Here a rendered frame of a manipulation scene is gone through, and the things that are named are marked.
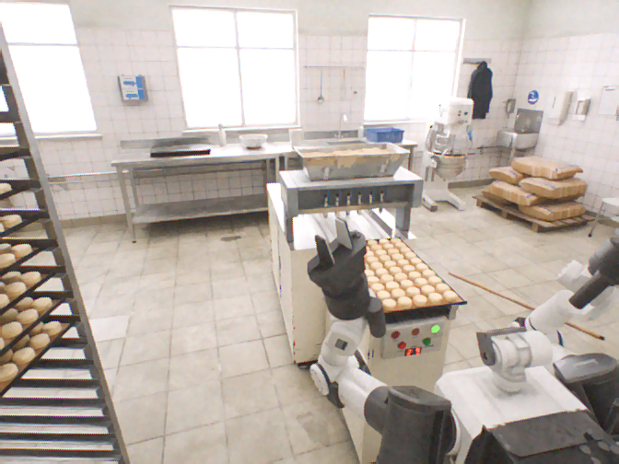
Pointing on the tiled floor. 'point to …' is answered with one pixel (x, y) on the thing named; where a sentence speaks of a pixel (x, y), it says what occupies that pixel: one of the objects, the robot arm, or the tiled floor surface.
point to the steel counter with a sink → (205, 207)
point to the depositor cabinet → (302, 314)
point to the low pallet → (532, 216)
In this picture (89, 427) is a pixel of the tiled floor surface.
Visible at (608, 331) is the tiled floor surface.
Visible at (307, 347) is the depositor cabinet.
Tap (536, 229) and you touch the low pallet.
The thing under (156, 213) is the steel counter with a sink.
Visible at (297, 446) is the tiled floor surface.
